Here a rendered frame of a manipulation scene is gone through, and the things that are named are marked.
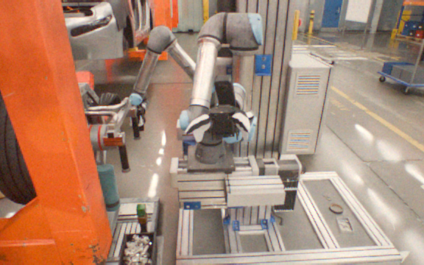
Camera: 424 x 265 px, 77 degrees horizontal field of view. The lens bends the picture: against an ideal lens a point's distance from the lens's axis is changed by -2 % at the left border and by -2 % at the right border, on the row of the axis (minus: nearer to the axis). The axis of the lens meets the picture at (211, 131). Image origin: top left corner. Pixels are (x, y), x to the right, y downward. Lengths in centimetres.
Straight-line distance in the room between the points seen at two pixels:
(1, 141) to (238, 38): 103
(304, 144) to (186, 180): 64
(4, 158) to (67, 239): 43
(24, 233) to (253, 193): 93
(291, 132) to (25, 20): 116
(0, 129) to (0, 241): 44
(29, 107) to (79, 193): 33
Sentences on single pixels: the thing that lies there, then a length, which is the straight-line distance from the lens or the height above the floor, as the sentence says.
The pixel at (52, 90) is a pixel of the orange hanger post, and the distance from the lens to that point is 90.
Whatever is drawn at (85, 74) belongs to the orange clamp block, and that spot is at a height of 115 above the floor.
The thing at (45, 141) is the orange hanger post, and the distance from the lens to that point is 99.
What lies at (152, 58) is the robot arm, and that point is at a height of 120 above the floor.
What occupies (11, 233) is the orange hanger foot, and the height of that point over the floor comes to 72.
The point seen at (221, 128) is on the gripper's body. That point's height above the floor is 120.
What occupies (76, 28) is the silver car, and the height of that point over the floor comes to 119.
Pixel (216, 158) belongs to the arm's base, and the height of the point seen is 85.
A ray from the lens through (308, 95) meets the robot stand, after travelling 139.
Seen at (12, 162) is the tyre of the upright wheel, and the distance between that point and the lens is 138.
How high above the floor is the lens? 151
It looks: 26 degrees down
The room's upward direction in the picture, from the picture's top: straight up
